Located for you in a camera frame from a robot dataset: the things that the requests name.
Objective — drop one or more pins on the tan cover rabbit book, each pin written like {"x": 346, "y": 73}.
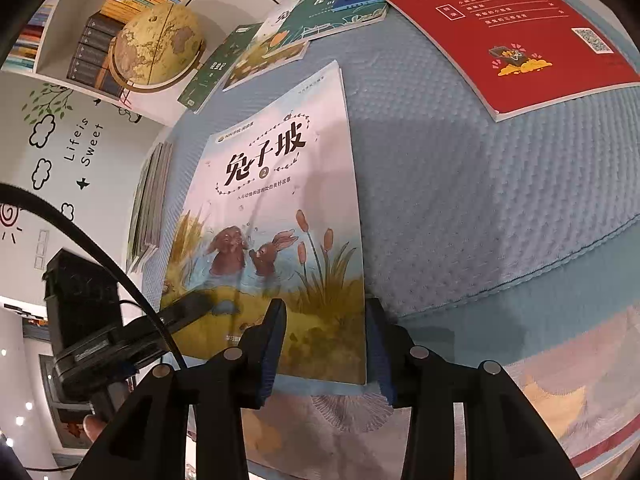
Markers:
{"x": 267, "y": 50}

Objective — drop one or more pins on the dark green book by globe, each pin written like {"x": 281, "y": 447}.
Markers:
{"x": 213, "y": 71}

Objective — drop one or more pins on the person's left hand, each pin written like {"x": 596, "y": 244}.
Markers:
{"x": 93, "y": 426}

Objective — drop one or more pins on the dark teal insect book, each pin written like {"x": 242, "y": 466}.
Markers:
{"x": 314, "y": 19}

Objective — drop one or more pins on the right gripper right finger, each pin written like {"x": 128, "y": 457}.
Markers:
{"x": 504, "y": 436}

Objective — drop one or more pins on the white bookshelf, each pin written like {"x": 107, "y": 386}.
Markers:
{"x": 61, "y": 55}

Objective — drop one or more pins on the yellow desk globe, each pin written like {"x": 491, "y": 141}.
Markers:
{"x": 157, "y": 48}

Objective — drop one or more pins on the stack of organized books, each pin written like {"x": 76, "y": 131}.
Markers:
{"x": 146, "y": 215}

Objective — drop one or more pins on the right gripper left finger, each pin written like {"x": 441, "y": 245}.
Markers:
{"x": 146, "y": 439}

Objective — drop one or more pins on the blue quilted table mat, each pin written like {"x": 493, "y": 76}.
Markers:
{"x": 515, "y": 241}

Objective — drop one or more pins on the row of dark encyclopedias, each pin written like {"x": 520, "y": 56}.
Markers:
{"x": 89, "y": 64}

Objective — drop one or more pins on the light blue red-edged book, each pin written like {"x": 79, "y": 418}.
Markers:
{"x": 521, "y": 55}

